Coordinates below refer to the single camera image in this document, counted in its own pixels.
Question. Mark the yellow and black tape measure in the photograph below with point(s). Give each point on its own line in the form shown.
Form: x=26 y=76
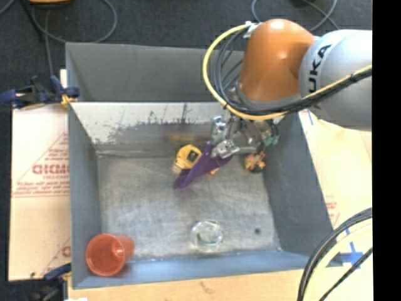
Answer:
x=186 y=158

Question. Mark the grey metal bin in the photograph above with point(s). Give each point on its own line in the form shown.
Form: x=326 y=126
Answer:
x=175 y=205

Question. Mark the brown cardboard board, red print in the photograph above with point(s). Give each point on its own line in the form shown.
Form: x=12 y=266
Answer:
x=37 y=199

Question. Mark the purple cloth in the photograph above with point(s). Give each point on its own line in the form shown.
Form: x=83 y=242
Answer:
x=196 y=170

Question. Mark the clear glass cup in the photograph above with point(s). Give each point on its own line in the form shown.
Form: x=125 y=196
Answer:
x=206 y=235

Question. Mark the orange plastic cup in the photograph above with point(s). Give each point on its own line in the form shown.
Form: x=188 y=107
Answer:
x=108 y=255

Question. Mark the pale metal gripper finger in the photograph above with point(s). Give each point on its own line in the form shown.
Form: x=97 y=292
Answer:
x=218 y=126
x=224 y=150

